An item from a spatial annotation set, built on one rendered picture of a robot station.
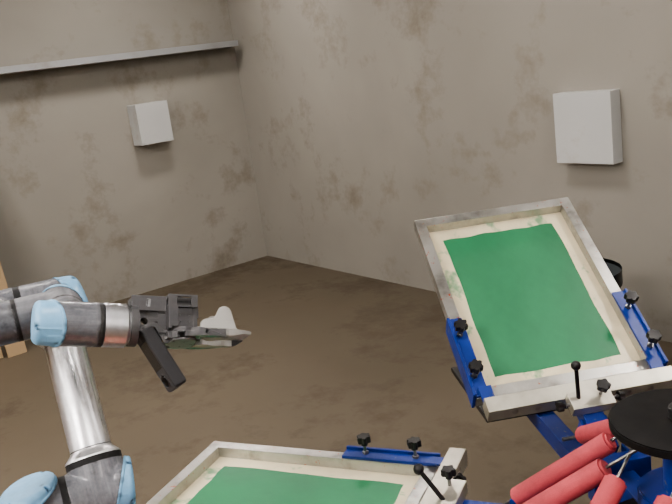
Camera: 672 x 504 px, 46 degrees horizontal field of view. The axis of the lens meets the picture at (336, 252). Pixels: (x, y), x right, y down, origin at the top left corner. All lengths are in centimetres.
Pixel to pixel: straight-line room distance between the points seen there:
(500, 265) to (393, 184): 454
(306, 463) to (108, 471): 96
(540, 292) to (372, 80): 478
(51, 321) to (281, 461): 140
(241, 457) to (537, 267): 119
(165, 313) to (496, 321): 148
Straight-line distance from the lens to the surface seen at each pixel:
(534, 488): 211
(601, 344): 267
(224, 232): 909
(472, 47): 642
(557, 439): 267
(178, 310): 142
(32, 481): 179
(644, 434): 185
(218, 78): 904
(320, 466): 256
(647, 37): 553
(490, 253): 287
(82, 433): 178
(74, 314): 137
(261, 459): 266
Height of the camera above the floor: 218
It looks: 14 degrees down
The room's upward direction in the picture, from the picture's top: 8 degrees counter-clockwise
